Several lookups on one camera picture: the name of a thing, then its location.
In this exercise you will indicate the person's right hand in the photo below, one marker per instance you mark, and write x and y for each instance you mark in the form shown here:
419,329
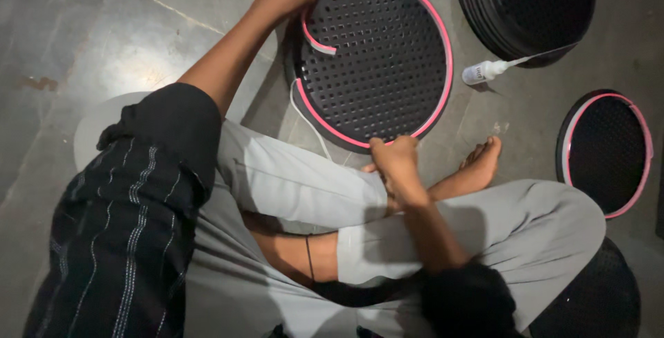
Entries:
400,174

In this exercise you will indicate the black perforated round panel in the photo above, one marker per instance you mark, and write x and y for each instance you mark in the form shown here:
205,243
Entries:
607,156
596,296
378,63

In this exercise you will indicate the pink flexible light strip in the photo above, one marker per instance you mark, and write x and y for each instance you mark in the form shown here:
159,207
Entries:
648,164
446,68

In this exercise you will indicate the black ankle thread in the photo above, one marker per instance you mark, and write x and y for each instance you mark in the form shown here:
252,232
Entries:
309,257

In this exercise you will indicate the white glue bottle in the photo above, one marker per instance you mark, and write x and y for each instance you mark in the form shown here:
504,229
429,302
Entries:
480,72

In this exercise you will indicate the stack of black round panels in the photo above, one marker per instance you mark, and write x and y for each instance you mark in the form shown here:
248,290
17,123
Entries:
524,11

